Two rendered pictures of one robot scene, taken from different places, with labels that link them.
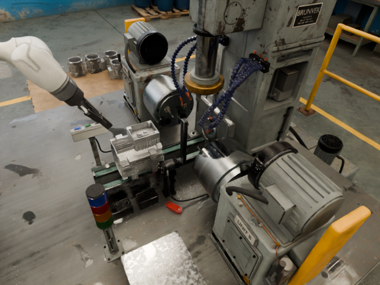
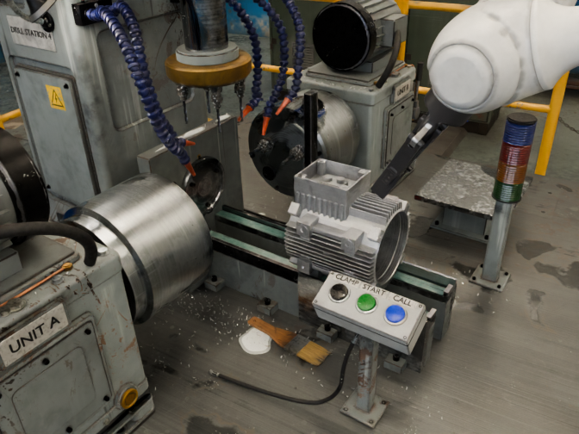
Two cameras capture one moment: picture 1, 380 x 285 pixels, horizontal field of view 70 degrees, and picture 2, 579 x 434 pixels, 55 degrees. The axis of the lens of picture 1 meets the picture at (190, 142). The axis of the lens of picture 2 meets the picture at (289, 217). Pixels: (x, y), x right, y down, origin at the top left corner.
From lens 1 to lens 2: 181 cm
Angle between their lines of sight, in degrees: 85
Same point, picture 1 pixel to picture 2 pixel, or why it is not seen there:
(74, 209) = (498, 369)
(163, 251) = (453, 194)
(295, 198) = (389, 11)
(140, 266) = (491, 201)
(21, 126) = not seen: outside the picture
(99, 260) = (519, 284)
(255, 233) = (406, 75)
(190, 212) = not seen: hidden behind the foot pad
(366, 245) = not seen: hidden behind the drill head
